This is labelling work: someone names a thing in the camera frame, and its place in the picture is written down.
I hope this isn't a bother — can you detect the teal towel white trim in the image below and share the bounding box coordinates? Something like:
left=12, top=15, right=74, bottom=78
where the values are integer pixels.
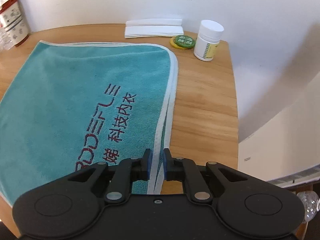
left=1, top=41, right=178, bottom=205

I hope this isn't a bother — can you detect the white air conditioner unit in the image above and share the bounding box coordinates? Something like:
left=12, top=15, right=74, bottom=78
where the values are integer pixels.
left=238, top=75, right=320, bottom=187

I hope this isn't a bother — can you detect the green yellow round tin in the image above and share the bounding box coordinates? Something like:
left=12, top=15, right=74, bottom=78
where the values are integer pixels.
left=170, top=35, right=196, bottom=50

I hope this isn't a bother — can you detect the large water bottle on floor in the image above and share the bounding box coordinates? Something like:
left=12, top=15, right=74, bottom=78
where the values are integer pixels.
left=297, top=191, right=319, bottom=224

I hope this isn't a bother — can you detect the white pill bottle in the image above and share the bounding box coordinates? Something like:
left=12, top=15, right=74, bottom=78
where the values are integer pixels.
left=194, top=20, right=225, bottom=62

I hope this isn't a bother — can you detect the folded white tissue paper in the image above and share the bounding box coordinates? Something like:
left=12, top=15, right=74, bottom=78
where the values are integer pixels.
left=124, top=18, right=184, bottom=38

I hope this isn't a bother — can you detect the water bottle right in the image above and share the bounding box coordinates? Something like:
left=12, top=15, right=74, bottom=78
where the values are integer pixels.
left=0, top=24, right=14, bottom=51

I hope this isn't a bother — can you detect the red lid travel tumbler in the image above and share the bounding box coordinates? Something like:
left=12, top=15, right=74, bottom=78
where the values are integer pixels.
left=1, top=0, right=29, bottom=47

